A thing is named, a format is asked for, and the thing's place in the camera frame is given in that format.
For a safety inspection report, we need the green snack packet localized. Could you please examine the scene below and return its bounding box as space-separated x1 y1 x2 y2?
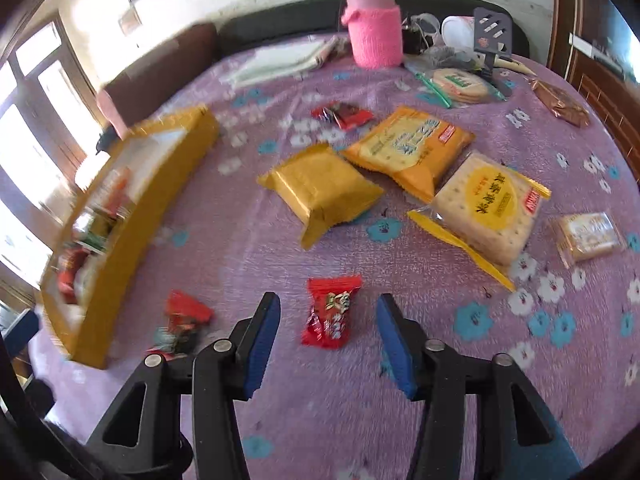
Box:
82 212 116 241

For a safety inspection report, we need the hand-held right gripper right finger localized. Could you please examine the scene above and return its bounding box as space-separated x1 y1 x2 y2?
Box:
376 292 585 480

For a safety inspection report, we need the dark red snack packet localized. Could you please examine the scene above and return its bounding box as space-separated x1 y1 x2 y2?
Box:
57 250 88 306

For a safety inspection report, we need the black phone stand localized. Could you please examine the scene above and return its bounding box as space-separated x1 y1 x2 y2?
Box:
472 7 516 96

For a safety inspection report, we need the beige wooden stick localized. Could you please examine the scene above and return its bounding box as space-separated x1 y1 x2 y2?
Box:
495 55 526 77

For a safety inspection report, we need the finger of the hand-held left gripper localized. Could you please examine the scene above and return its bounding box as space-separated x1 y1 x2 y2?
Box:
0 307 42 353

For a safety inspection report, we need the clear plastic bag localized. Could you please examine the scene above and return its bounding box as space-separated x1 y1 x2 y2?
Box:
405 45 481 73

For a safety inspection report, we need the small clear biscuit packet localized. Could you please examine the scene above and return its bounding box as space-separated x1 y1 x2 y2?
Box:
550 211 626 268

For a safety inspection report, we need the orange printed snack packet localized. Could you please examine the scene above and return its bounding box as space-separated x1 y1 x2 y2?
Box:
102 167 133 211

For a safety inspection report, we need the black sofa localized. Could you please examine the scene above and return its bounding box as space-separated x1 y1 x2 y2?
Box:
217 0 531 61

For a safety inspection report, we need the bottle with pink knitted sleeve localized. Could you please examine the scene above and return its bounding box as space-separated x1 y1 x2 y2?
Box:
341 0 405 70

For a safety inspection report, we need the folded white cloth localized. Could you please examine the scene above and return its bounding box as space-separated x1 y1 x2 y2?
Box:
222 37 351 86

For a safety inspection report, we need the white shelf board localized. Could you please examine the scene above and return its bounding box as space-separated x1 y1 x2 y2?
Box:
570 34 626 68

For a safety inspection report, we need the red candy packet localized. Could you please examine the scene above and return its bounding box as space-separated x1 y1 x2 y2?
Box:
300 276 363 348
147 290 215 356
335 105 375 132
311 101 351 123

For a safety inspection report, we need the small black container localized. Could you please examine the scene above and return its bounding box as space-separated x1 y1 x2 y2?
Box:
402 20 426 56

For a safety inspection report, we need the brown wooden panel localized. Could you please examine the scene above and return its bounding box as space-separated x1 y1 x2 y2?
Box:
545 0 640 161

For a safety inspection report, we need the white cup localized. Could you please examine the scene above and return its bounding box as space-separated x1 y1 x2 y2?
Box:
440 15 476 53

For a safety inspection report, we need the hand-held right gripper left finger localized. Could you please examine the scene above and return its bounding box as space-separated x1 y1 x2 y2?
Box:
87 291 282 480

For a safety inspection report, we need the orange cracker packet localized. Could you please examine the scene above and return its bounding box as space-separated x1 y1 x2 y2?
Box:
342 106 476 205

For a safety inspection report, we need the round rice cracker pack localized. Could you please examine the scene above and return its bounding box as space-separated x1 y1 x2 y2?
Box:
414 67 506 109

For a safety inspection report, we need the brown snack packet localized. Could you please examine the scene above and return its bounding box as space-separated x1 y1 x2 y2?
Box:
530 79 591 127

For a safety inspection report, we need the gold foil snack packet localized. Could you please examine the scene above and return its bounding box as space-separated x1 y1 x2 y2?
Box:
257 142 386 251

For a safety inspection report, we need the clear cracker packet yellow circle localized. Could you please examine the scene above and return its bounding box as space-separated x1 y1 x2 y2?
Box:
407 152 552 292

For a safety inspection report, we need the clear plastic cup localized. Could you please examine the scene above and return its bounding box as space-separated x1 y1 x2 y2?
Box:
410 12 441 41

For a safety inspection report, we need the yellow cardboard box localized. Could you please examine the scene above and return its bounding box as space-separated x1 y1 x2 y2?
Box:
37 105 221 370

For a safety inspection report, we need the window with brown frame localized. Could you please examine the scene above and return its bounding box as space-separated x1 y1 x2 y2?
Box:
0 15 111 311

